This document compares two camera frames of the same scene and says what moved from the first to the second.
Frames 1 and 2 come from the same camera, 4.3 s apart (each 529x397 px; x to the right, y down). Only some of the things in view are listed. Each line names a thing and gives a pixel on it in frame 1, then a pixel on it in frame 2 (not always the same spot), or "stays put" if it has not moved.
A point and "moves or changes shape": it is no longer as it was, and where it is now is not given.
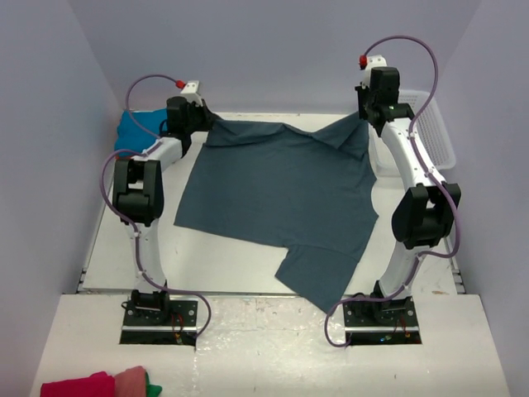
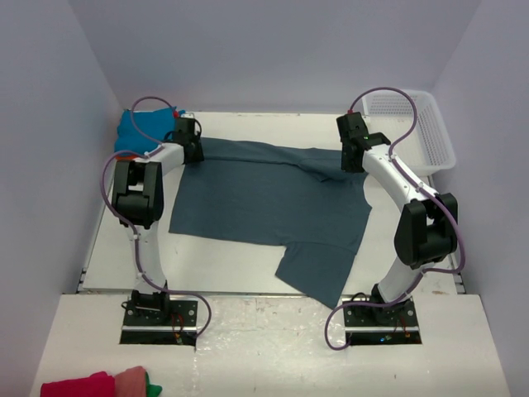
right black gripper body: [365, 100] -> [350, 165]
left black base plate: [159, 322] stays put
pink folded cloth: [131, 383] stays put
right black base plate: [389, 322] stays put
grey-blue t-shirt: [309, 190] moves or changes shape
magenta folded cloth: [99, 385] stays put
